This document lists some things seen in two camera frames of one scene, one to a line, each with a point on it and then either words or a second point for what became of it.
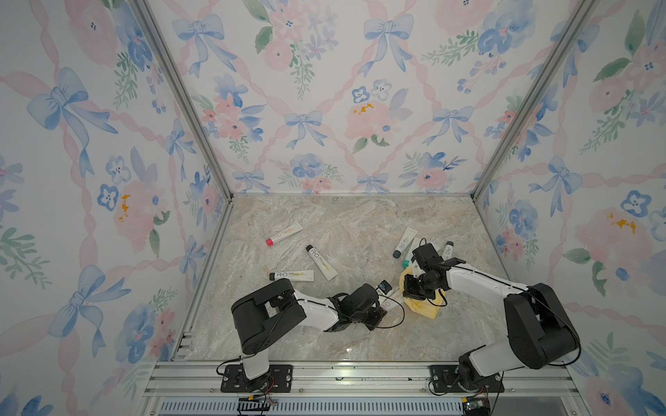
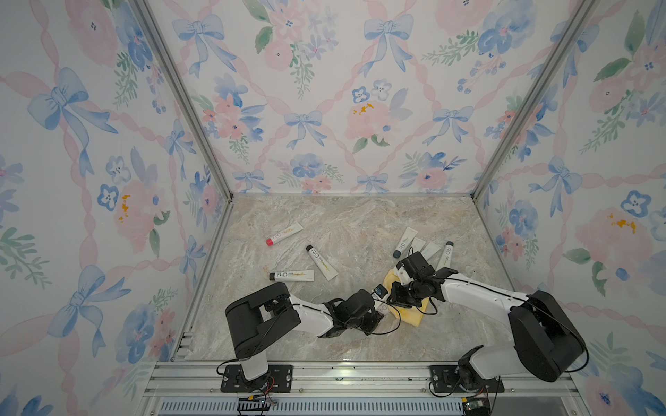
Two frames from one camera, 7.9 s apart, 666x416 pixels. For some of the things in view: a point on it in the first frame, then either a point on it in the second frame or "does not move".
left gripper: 377,315 does not move
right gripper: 408,292 -> 394,296
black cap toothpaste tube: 327,269 does not move
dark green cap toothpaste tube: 407,239 does not move
